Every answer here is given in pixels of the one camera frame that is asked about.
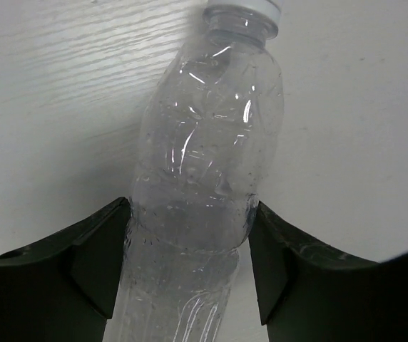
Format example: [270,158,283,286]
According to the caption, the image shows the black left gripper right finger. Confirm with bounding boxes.
[249,204,408,342]

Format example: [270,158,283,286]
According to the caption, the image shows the clear unlabelled plastic bottle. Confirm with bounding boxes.
[106,1,284,341]

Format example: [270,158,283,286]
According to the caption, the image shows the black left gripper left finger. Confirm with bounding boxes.
[0,197,131,341]

